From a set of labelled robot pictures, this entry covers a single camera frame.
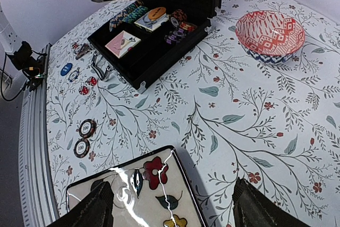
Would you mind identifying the green chip stack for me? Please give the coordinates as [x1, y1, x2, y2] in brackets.
[123, 6, 149, 24]

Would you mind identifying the blue small blind button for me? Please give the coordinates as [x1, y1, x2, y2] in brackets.
[60, 63, 73, 76]

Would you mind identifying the black orange chip stack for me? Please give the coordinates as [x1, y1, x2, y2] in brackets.
[169, 9, 187, 28]

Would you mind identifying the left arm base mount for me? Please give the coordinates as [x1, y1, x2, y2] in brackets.
[6, 41, 48, 92]

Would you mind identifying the black poker case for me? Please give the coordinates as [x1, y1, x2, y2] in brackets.
[88, 0, 222, 93]

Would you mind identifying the floral square plate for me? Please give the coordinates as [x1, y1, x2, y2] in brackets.
[66, 146, 207, 226]

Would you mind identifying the black 100 chip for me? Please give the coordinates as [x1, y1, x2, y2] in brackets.
[73, 138, 90, 158]
[79, 119, 96, 139]

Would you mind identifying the blue playing card deck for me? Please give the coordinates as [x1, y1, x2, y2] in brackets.
[134, 14, 168, 32]

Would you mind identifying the black triangular dealer button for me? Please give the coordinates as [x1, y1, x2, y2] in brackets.
[75, 43, 91, 60]

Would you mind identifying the chip beside blind button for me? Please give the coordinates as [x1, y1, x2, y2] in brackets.
[68, 69, 80, 82]

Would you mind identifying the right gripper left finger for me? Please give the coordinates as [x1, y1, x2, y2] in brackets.
[49, 181, 114, 227]

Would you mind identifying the orange big blind button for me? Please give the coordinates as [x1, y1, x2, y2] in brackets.
[148, 7, 166, 21]

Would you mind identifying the red patterned bowl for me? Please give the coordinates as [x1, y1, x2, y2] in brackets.
[235, 10, 305, 64]

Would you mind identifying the red playing card deck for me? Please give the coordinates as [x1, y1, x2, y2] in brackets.
[105, 30, 141, 58]

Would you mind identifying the purple chip stack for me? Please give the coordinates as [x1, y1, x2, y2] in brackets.
[164, 28, 188, 45]

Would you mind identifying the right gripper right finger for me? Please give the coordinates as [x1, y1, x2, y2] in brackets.
[232, 178, 307, 227]

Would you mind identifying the blue white chip stack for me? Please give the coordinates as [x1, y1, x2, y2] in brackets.
[109, 0, 143, 32]

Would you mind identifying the red yellow chip stack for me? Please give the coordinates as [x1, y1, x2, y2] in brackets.
[180, 21, 197, 32]

